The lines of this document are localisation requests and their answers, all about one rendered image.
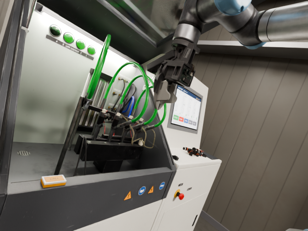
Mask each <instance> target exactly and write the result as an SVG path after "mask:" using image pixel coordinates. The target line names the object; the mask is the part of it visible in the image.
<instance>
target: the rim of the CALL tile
mask: <svg viewBox="0 0 308 231"><path fill-rule="evenodd" d="M56 176H59V175H56ZM61 176H63V175H61ZM45 177H49V176H45ZM63 178H64V180H63V181H52V182H46V181H45V179H44V176H42V177H41V179H42V181H43V183H44V185H50V184H57V183H64V182H66V179H65V177H64V176H63Z"/></svg>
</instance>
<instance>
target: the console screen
mask: <svg viewBox="0 0 308 231"><path fill-rule="evenodd" d="M175 87H176V88H175V91H174V94H175V96H176V97H177V101H176V102H175V103H171V105H170V113H169V118H168V124H167V128H171V129H175V130H180V131H184V132H190V133H194V134H198V126H199V120H200V114H201V108H202V101H203V96H202V95H201V94H199V93H198V92H196V91H195V90H193V89H192V88H190V87H182V86H179V85H178V84H176V86H175Z"/></svg>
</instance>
